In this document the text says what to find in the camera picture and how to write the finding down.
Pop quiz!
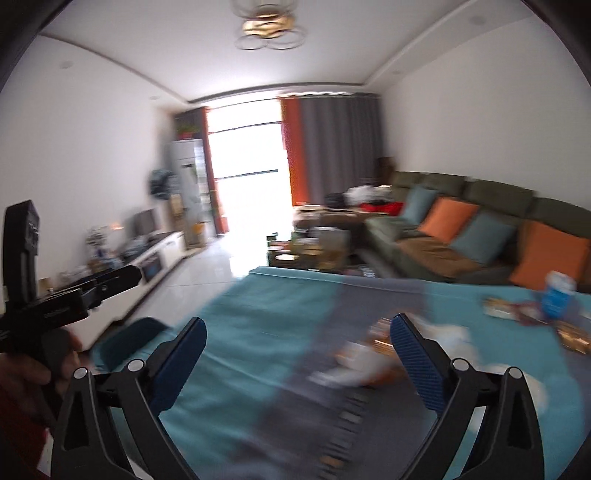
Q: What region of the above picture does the white tissue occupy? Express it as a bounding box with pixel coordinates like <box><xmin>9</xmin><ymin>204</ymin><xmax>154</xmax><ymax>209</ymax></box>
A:
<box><xmin>308</xmin><ymin>342</ymin><xmax>405</xmax><ymax>389</ymax></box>

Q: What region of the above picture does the gold foil snack wrapper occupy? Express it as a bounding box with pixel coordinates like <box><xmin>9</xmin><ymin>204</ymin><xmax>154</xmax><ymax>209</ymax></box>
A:
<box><xmin>368</xmin><ymin>318</ymin><xmax>398</xmax><ymax>358</ymax></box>

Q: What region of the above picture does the teal plastic trash bin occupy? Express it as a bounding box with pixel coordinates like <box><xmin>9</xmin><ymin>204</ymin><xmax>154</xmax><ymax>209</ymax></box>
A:
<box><xmin>91</xmin><ymin>317</ymin><xmax>169</xmax><ymax>373</ymax></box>

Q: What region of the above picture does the person's left hand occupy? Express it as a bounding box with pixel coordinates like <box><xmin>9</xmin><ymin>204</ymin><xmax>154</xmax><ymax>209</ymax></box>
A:
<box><xmin>0</xmin><ymin>324</ymin><xmax>84</xmax><ymax>480</ymax></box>

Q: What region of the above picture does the white black TV cabinet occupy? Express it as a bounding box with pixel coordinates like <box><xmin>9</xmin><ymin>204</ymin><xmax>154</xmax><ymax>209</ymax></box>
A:
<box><xmin>59</xmin><ymin>231</ymin><xmax>188</xmax><ymax>351</ymax></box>

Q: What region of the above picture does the small black monitor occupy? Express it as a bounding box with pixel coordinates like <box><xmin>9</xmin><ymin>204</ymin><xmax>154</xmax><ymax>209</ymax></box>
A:
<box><xmin>132</xmin><ymin>209</ymin><xmax>158</xmax><ymax>237</ymax></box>

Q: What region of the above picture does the crushed white dotted paper cup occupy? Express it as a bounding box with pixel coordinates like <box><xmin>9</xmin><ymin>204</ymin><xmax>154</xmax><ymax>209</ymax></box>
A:
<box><xmin>409</xmin><ymin>314</ymin><xmax>549</xmax><ymax>415</ymax></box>

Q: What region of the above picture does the gold wrapper near cup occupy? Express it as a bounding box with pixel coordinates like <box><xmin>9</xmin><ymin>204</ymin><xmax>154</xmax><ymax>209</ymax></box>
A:
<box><xmin>555</xmin><ymin>321</ymin><xmax>590</xmax><ymax>355</ymax></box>

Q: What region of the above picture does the covered standing fan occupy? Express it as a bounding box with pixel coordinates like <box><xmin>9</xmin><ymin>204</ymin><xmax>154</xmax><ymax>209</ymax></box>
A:
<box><xmin>148</xmin><ymin>169</ymin><xmax>179</xmax><ymax>200</ymax></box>

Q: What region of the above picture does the dark red snack packet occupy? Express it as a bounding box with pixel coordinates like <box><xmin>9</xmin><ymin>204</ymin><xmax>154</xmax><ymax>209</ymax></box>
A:
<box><xmin>511</xmin><ymin>302</ymin><xmax>547</xmax><ymax>326</ymax></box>

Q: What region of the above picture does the white beige snack packet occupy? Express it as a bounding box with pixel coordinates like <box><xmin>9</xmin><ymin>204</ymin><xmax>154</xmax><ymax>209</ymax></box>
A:
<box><xmin>482</xmin><ymin>297</ymin><xmax>517</xmax><ymax>321</ymax></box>

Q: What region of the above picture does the white standing air conditioner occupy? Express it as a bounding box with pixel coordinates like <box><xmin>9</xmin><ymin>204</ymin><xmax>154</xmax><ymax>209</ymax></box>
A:
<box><xmin>170</xmin><ymin>139</ymin><xmax>212</xmax><ymax>249</ymax></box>

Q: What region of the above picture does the blue white paper cup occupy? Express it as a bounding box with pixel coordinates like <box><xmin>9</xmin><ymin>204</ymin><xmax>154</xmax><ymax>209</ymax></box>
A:
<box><xmin>541</xmin><ymin>271</ymin><xmax>576</xmax><ymax>320</ymax></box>

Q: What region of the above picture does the left striped curtain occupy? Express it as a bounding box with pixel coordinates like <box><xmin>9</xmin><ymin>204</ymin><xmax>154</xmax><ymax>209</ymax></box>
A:
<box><xmin>174</xmin><ymin>106</ymin><xmax>230</xmax><ymax>236</ymax></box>

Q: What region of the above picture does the orange cushion right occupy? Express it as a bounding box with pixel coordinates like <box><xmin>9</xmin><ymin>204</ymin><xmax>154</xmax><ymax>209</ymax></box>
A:
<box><xmin>509</xmin><ymin>220</ymin><xmax>590</xmax><ymax>291</ymax></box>

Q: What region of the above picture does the orange cushion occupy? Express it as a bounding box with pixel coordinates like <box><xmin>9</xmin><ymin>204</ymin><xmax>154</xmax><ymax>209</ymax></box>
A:
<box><xmin>418</xmin><ymin>197</ymin><xmax>479</xmax><ymax>244</ymax></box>
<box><xmin>509</xmin><ymin>220</ymin><xmax>590</xmax><ymax>291</ymax></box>

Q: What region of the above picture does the grey-blue cushion near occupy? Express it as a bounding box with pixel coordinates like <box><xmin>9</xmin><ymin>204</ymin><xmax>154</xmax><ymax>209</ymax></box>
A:
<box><xmin>449</xmin><ymin>212</ymin><xmax>517</xmax><ymax>266</ymax></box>

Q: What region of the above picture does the grey-blue cushion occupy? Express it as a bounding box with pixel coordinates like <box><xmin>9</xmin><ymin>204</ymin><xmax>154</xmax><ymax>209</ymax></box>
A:
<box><xmin>449</xmin><ymin>212</ymin><xmax>517</xmax><ymax>266</ymax></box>
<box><xmin>401</xmin><ymin>185</ymin><xmax>439</xmax><ymax>225</ymax></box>

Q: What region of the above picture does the teal grey patterned tablecloth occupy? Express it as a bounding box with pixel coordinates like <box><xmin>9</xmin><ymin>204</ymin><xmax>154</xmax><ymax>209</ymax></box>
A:
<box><xmin>160</xmin><ymin>267</ymin><xmax>590</xmax><ymax>479</ymax></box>

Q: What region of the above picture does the green brown sectional sofa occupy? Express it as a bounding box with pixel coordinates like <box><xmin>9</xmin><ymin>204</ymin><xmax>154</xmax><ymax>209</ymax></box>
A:
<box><xmin>292</xmin><ymin>171</ymin><xmax>591</xmax><ymax>294</ymax></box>

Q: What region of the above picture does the cluttered coffee table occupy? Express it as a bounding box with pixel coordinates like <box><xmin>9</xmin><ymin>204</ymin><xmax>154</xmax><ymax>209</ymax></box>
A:
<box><xmin>266</xmin><ymin>226</ymin><xmax>352</xmax><ymax>273</ymax></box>

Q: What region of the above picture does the orange cushion left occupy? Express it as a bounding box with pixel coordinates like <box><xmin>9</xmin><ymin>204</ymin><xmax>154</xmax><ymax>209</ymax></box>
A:
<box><xmin>418</xmin><ymin>197</ymin><xmax>479</xmax><ymax>244</ymax></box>

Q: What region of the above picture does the grey-blue cushion far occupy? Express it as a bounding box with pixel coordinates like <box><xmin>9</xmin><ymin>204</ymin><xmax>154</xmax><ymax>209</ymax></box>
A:
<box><xmin>401</xmin><ymin>185</ymin><xmax>439</xmax><ymax>225</ymax></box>

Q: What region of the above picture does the pile of clothes on sofa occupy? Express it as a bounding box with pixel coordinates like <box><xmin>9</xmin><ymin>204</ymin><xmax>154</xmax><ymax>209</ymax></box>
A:
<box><xmin>325</xmin><ymin>184</ymin><xmax>405</xmax><ymax>216</ymax></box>

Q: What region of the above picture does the orange and grey curtain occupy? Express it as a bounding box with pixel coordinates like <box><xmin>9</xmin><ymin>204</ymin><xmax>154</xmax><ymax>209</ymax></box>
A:
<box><xmin>280</xmin><ymin>93</ymin><xmax>385</xmax><ymax>205</ymax></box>

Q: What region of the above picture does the gold ring ceiling lamp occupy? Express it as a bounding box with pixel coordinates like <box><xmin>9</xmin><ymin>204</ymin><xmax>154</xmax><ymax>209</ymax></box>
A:
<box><xmin>230</xmin><ymin>1</ymin><xmax>307</xmax><ymax>51</ymax></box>

